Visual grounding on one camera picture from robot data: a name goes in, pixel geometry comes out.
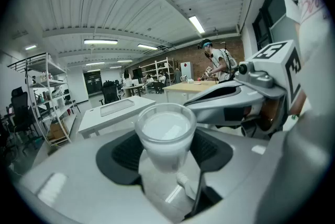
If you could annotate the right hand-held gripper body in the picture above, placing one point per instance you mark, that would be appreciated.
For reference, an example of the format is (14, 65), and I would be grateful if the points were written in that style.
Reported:
(261, 79)

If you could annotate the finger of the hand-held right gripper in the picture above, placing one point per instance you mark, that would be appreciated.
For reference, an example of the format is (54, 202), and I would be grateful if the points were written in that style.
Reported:
(209, 114)
(251, 91)

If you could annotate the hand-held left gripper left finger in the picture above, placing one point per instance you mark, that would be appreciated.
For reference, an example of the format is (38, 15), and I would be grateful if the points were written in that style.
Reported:
(78, 178)

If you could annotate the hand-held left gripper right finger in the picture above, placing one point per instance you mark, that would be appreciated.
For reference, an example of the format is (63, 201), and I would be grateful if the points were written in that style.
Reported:
(243, 165)

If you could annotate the grey tray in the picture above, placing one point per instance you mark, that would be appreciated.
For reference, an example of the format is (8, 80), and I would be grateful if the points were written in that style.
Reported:
(117, 107)

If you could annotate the person's right forearm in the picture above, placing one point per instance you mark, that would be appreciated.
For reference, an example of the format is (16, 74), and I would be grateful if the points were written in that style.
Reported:
(298, 102)

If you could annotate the light wooden table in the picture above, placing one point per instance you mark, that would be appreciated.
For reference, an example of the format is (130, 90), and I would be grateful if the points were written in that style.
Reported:
(183, 87)

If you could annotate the metal kettle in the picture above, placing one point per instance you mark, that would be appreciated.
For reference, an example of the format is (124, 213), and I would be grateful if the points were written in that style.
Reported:
(183, 78)

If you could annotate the white cabinet with red mark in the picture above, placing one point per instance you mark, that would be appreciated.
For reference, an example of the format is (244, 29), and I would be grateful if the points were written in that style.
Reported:
(187, 69)

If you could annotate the cardboard box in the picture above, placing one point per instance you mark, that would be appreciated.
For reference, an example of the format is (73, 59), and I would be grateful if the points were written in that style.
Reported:
(57, 131)

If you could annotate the black framed window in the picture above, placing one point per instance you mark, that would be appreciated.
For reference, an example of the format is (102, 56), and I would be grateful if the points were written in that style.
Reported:
(261, 26)

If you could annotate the white table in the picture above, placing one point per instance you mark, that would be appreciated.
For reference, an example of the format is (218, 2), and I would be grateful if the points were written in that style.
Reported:
(91, 121)

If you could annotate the person's white printed shirt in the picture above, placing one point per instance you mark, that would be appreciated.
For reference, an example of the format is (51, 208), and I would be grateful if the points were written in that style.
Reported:
(314, 47)

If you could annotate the white storage rack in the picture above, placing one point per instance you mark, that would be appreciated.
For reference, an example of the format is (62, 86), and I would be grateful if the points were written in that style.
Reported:
(157, 68)

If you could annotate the round wooden table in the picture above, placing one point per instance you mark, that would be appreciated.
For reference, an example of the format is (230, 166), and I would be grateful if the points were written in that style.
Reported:
(132, 87)

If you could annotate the long ceiling light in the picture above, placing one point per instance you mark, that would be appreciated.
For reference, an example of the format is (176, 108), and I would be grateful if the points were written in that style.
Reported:
(124, 61)
(95, 63)
(196, 24)
(147, 46)
(30, 47)
(100, 42)

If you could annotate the black office chair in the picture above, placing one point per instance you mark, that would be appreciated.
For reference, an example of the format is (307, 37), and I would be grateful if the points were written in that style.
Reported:
(110, 92)
(22, 110)

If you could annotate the black double door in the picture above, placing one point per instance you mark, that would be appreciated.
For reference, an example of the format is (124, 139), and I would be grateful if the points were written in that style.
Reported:
(93, 83)

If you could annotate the white metal shelf unit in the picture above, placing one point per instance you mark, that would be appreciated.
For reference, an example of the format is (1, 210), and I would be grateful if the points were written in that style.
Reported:
(49, 84)

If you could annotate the black railing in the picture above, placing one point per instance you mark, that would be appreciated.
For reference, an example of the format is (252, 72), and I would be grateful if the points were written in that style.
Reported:
(26, 62)

